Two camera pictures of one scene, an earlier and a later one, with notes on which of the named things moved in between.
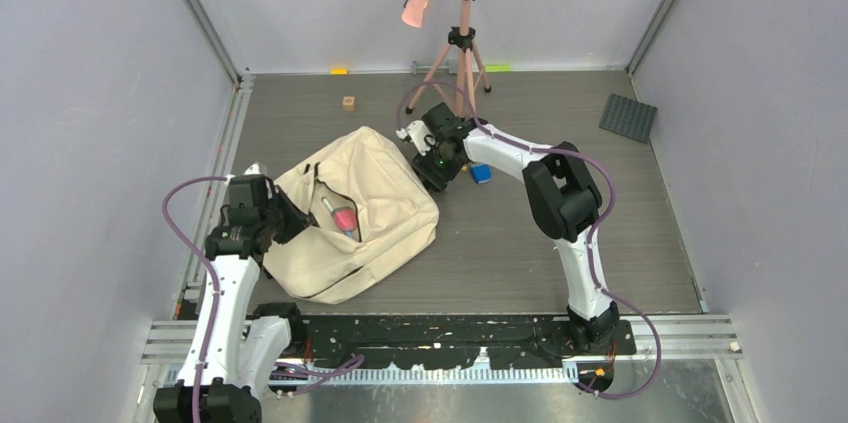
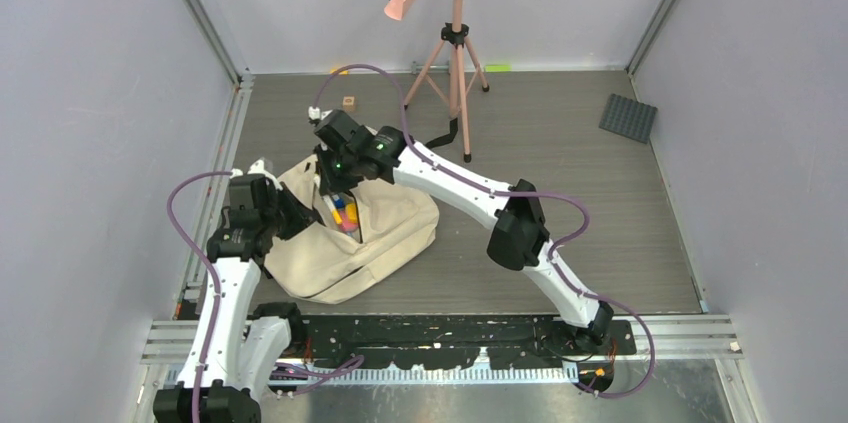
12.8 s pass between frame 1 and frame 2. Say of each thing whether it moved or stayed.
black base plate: stayed
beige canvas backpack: stayed
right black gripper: moved
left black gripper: stayed
